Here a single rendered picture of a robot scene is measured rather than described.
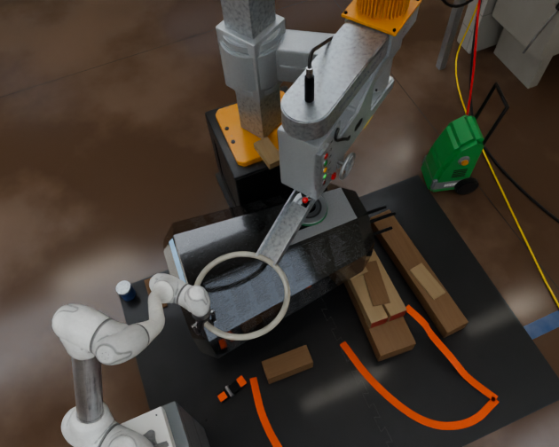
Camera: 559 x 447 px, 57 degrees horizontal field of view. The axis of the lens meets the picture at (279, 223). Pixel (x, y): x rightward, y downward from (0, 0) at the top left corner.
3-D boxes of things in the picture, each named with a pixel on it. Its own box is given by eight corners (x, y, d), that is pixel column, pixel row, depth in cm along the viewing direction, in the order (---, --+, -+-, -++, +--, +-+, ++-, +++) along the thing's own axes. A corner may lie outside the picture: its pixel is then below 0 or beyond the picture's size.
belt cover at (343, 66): (370, 11, 266) (374, -19, 252) (414, 27, 258) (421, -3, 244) (270, 133, 227) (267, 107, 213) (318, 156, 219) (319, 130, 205)
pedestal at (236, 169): (215, 175, 406) (198, 110, 343) (291, 148, 417) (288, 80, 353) (243, 241, 375) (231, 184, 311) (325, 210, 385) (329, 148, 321)
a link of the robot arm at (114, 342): (153, 327, 180) (122, 312, 184) (122, 345, 163) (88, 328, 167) (145, 359, 183) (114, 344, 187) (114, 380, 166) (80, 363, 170)
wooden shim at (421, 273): (409, 270, 343) (409, 270, 342) (421, 263, 346) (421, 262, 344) (433, 300, 332) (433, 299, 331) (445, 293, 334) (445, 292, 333)
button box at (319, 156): (323, 178, 250) (325, 141, 226) (327, 181, 249) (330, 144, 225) (314, 190, 247) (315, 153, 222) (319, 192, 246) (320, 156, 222)
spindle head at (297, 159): (315, 139, 280) (317, 78, 241) (350, 156, 273) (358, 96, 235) (280, 186, 265) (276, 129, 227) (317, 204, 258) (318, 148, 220)
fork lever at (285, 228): (316, 146, 281) (314, 142, 276) (346, 160, 275) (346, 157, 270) (251, 254, 270) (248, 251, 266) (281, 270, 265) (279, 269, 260)
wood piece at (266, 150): (253, 147, 319) (253, 143, 314) (267, 141, 322) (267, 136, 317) (269, 169, 310) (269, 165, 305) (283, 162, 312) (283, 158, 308)
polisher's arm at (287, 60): (218, 89, 283) (211, 52, 261) (232, 46, 300) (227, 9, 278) (352, 103, 273) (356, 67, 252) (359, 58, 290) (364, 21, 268)
